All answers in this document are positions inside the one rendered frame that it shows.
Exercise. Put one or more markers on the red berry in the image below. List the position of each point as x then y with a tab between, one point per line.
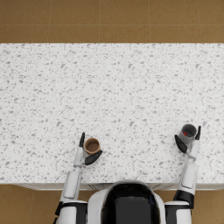
185	134

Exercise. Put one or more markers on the grey cup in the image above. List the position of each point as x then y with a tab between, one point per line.
187	133

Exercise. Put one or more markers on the brown paper cup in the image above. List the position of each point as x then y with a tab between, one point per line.
92	146

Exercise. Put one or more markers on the robot body dark round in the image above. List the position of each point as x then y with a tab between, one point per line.
129	204

